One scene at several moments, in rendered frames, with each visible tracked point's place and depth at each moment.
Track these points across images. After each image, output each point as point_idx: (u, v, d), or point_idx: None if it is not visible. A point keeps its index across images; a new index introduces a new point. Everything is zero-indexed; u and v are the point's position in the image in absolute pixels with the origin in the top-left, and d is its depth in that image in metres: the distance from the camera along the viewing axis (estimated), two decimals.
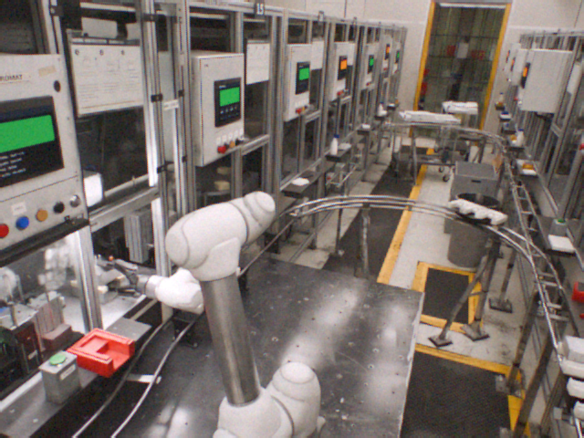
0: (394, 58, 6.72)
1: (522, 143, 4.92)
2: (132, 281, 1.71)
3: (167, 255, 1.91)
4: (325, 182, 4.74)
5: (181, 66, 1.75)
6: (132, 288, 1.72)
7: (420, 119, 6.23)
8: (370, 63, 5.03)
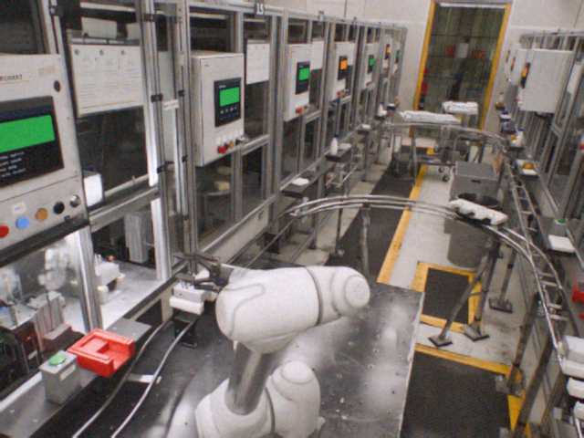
0: (394, 58, 6.72)
1: (522, 143, 4.92)
2: (213, 273, 1.56)
3: (167, 255, 1.91)
4: (325, 182, 4.74)
5: (181, 66, 1.75)
6: (212, 281, 1.57)
7: (420, 119, 6.23)
8: (370, 63, 5.03)
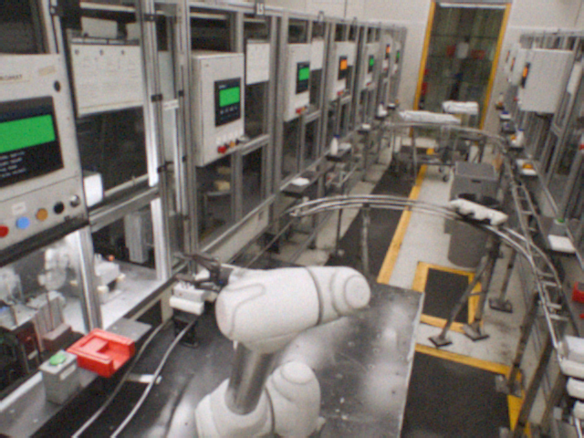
0: (394, 58, 6.72)
1: (522, 143, 4.92)
2: (213, 274, 1.56)
3: (167, 255, 1.91)
4: (325, 182, 4.74)
5: (181, 66, 1.75)
6: (212, 281, 1.57)
7: (420, 119, 6.23)
8: (370, 63, 5.03)
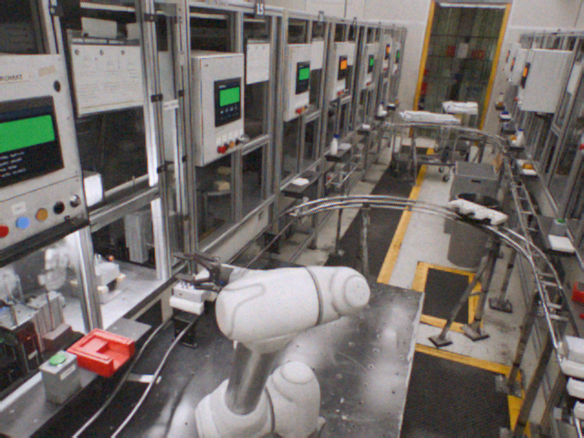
0: (394, 58, 6.72)
1: (522, 143, 4.92)
2: (213, 274, 1.56)
3: (167, 255, 1.91)
4: (325, 182, 4.74)
5: (181, 66, 1.75)
6: (212, 281, 1.57)
7: (420, 119, 6.23)
8: (370, 63, 5.03)
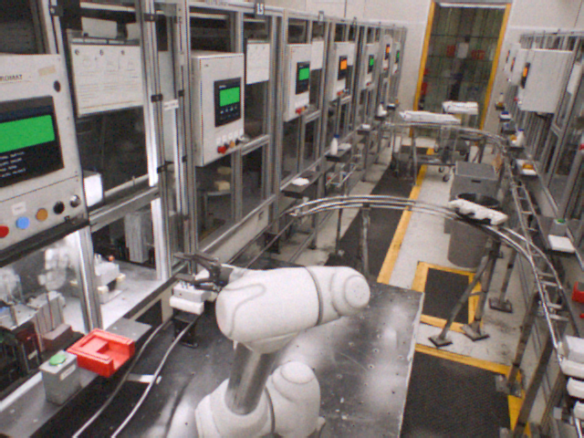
0: (394, 58, 6.72)
1: (522, 143, 4.92)
2: (213, 274, 1.56)
3: (167, 255, 1.91)
4: (325, 182, 4.74)
5: (181, 66, 1.75)
6: (212, 282, 1.57)
7: (420, 119, 6.23)
8: (370, 63, 5.03)
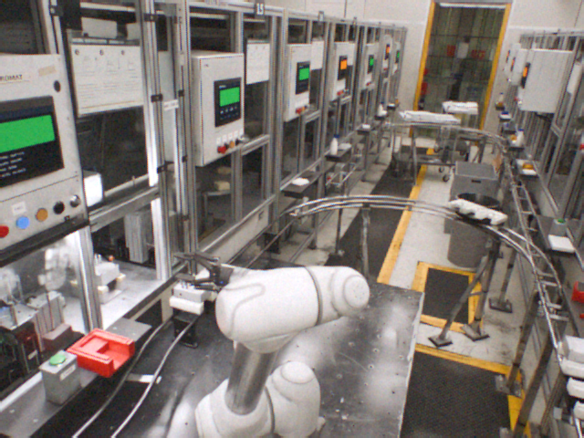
0: (394, 58, 6.72)
1: (522, 143, 4.92)
2: (213, 274, 1.56)
3: (167, 255, 1.91)
4: (325, 182, 4.74)
5: (181, 66, 1.75)
6: (213, 281, 1.57)
7: (420, 119, 6.23)
8: (370, 63, 5.03)
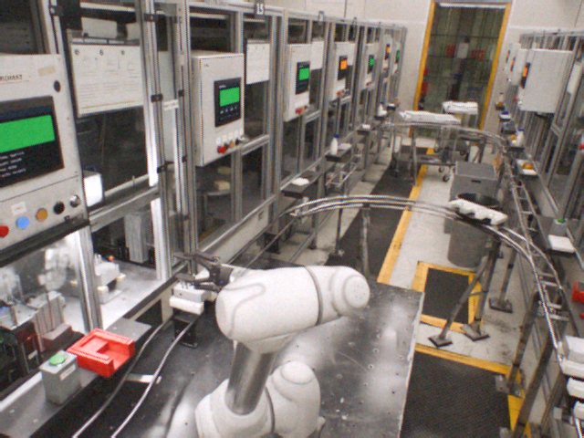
0: (394, 58, 6.72)
1: (522, 143, 4.92)
2: (213, 273, 1.56)
3: (167, 255, 1.91)
4: (325, 182, 4.74)
5: (181, 66, 1.75)
6: (212, 281, 1.57)
7: (420, 119, 6.23)
8: (370, 63, 5.03)
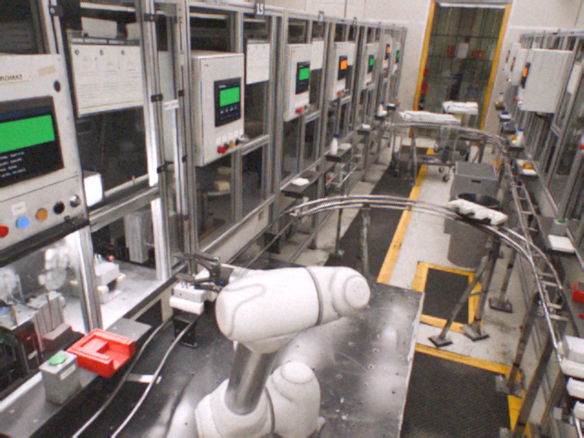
0: (394, 58, 6.72)
1: (522, 143, 4.92)
2: (213, 273, 1.56)
3: (167, 255, 1.91)
4: (325, 182, 4.74)
5: (181, 66, 1.75)
6: (213, 281, 1.57)
7: (420, 119, 6.23)
8: (370, 63, 5.03)
